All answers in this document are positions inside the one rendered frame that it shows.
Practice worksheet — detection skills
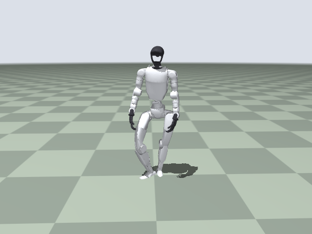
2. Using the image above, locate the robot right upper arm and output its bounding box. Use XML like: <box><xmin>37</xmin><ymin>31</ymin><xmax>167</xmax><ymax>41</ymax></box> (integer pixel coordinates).
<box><xmin>134</xmin><ymin>68</ymin><xmax>146</xmax><ymax>96</ymax></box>

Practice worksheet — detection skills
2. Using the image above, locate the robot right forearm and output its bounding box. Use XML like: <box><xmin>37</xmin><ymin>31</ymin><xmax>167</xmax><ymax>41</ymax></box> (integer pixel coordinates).
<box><xmin>129</xmin><ymin>90</ymin><xmax>139</xmax><ymax>113</ymax></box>

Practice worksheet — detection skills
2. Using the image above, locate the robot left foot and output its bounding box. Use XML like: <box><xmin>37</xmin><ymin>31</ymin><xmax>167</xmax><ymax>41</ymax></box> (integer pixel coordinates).
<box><xmin>156</xmin><ymin>169</ymin><xmax>163</xmax><ymax>177</ymax></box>

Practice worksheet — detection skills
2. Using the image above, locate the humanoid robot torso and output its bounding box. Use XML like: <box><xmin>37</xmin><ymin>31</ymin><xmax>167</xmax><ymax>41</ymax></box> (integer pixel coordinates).
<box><xmin>145</xmin><ymin>65</ymin><xmax>169</xmax><ymax>119</ymax></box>

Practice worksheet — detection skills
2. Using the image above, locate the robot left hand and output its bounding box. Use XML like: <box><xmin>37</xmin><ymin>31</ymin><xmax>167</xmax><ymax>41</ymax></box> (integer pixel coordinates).
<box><xmin>166</xmin><ymin>113</ymin><xmax>178</xmax><ymax>132</ymax></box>

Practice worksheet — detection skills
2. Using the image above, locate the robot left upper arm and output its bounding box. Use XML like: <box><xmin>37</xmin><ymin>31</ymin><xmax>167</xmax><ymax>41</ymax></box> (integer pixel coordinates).
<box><xmin>167</xmin><ymin>69</ymin><xmax>178</xmax><ymax>99</ymax></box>

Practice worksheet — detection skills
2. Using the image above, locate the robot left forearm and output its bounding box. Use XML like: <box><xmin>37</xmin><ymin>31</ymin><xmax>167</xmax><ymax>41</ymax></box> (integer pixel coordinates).
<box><xmin>172</xmin><ymin>92</ymin><xmax>180</xmax><ymax>118</ymax></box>

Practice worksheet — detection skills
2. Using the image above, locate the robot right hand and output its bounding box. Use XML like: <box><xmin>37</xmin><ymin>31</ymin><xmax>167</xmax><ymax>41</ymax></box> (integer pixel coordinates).
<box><xmin>129</xmin><ymin>109</ymin><xmax>136</xmax><ymax>130</ymax></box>

